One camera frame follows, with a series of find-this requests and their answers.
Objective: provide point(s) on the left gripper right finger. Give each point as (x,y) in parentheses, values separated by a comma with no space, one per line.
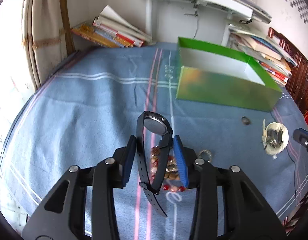
(227,204)

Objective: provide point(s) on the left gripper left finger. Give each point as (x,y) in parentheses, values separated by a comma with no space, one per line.
(81,204)

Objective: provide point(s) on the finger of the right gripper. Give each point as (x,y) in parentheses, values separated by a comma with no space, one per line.
(300,135)

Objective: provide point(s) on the black strap wristwatch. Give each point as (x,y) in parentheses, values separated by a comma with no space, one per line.
(151,185)

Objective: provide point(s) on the white digital wristwatch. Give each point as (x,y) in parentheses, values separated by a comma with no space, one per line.
(275,138)

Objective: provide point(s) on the dark red wooden headboard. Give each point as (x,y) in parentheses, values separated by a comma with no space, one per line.
(297,85)

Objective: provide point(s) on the right stack of books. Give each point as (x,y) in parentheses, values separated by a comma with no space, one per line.
(276,61)

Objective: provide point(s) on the stack of books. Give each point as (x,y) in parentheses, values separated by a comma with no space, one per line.
(110,30)
(276,61)

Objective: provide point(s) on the blue striped bedsheet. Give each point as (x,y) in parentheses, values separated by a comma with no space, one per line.
(90,107)

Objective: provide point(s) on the green holographic cardboard box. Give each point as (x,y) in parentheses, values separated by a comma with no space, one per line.
(216,74)

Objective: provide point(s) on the beige curtain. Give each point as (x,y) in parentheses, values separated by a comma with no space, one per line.
(46,37)

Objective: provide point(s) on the left stack of books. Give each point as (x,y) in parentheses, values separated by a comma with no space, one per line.
(110,30)

